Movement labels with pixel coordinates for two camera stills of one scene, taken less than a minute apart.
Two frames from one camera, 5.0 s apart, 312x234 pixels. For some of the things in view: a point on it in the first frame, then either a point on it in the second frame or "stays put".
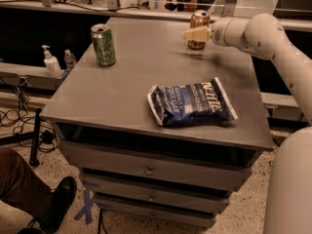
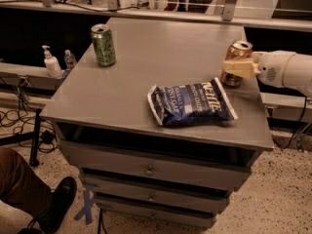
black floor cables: (33, 130) stays put
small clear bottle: (69, 58) stays put
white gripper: (218, 33) -> (270, 69)
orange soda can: (199, 19) -> (238, 51)
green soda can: (103, 45) stays put
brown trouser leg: (20, 185) stays put
